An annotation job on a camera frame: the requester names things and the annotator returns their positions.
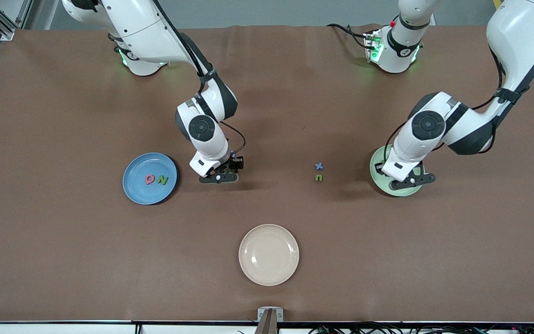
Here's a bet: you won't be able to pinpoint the green plate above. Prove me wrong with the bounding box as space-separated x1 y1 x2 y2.
369 145 426 197

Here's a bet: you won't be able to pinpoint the blue plate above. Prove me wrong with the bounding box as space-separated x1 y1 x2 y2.
122 152 178 206

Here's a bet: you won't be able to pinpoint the beige plate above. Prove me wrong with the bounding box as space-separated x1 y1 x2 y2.
238 224 300 287

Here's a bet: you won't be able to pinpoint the black table edge strip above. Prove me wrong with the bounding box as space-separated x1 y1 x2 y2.
0 319 534 326

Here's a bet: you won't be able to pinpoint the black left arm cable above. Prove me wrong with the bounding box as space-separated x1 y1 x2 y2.
384 44 504 156

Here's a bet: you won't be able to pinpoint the black left base cable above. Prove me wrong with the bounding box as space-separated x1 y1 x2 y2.
326 23 370 50

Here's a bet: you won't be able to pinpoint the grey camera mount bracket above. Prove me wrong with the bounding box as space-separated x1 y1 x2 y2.
257 306 284 334

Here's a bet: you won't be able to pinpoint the tangled black floor cables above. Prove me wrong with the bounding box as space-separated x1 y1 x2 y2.
308 321 534 334

